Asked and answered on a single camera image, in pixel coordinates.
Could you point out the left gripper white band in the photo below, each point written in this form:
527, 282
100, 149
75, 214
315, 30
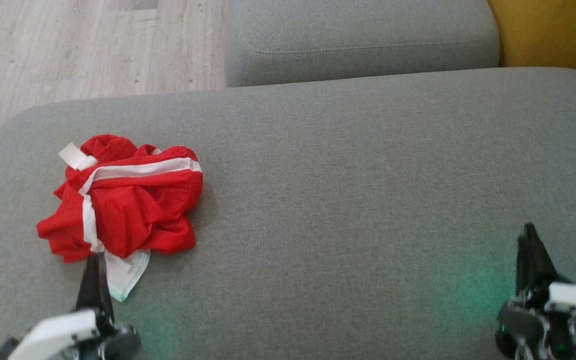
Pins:
53, 335

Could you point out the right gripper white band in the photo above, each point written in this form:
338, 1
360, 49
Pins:
575, 305

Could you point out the red and white jersey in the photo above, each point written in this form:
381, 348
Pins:
133, 210

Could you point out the large grey sofa seat cushion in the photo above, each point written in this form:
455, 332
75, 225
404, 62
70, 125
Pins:
343, 200

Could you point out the small grey sofa cushion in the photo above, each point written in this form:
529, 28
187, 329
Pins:
358, 40

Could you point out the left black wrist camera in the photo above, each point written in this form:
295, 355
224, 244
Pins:
123, 345

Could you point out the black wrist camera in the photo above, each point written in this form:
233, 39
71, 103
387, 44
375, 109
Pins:
123, 345
518, 325

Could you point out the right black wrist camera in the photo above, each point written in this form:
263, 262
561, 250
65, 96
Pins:
518, 325

